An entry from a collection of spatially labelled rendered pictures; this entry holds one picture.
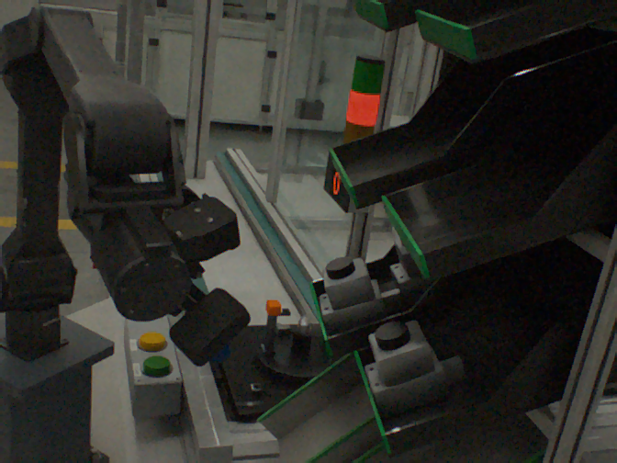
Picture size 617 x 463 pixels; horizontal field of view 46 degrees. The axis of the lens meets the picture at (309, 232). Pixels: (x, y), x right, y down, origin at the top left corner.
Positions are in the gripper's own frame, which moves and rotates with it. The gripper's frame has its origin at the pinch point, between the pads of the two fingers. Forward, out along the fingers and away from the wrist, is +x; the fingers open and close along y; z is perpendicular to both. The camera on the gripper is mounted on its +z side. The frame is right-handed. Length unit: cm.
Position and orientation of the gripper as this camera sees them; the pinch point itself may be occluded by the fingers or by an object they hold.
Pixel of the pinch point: (187, 315)
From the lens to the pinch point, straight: 69.9
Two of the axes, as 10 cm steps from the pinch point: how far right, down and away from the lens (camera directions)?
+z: 7.1, -6.4, 2.9
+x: 2.8, 6.3, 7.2
